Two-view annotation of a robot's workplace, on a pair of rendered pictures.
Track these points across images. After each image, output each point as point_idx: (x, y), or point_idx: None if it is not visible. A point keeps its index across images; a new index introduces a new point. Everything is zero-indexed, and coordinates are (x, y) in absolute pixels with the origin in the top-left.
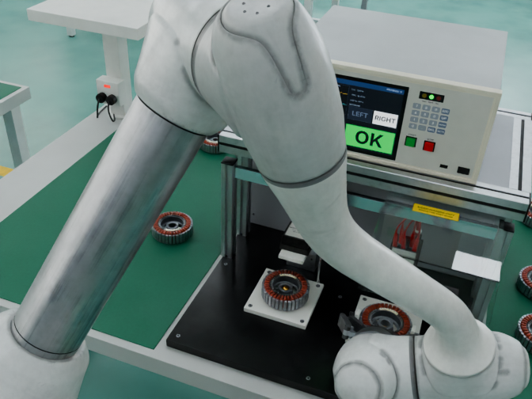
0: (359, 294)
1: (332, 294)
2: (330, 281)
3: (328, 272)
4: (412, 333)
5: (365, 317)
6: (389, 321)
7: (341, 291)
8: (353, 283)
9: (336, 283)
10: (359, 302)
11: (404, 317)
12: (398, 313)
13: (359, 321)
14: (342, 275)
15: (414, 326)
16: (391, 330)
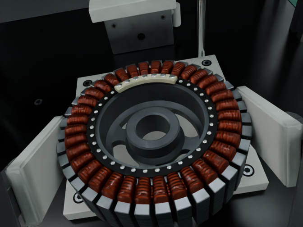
0: (76, 80)
1: (20, 104)
2: (14, 80)
3: (10, 66)
4: (297, 131)
5: (75, 141)
6: (163, 114)
7: (39, 90)
8: (61, 65)
9: (28, 78)
10: (76, 94)
11: (202, 81)
12: (178, 77)
13: (1, 218)
14: (37, 59)
15: (251, 93)
16: (181, 139)
